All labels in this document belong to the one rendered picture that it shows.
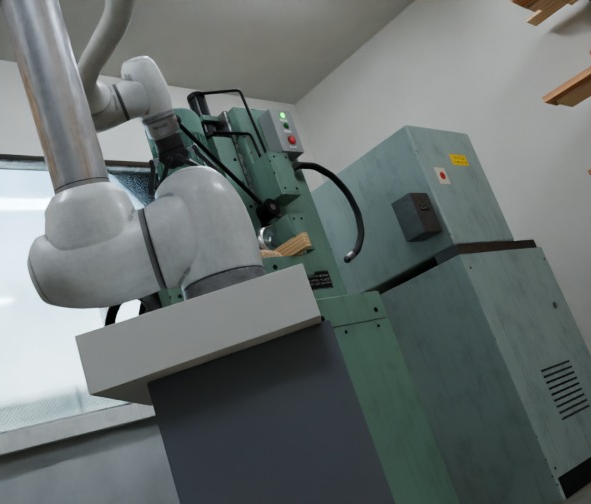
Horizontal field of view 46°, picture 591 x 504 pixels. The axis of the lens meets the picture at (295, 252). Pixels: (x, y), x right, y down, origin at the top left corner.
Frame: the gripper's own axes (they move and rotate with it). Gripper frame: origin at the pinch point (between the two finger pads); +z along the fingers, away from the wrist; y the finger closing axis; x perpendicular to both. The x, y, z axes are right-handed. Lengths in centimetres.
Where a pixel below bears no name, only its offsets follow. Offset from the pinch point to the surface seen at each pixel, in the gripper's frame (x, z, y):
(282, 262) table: -21.3, 18.0, 18.5
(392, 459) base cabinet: -30, 79, 29
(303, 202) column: 30.6, 18.0, 30.4
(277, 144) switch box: 33.9, -2.4, 28.7
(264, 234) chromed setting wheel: 7.3, 17.3, 15.6
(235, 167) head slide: 28.1, -0.9, 13.5
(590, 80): 114, 30, 173
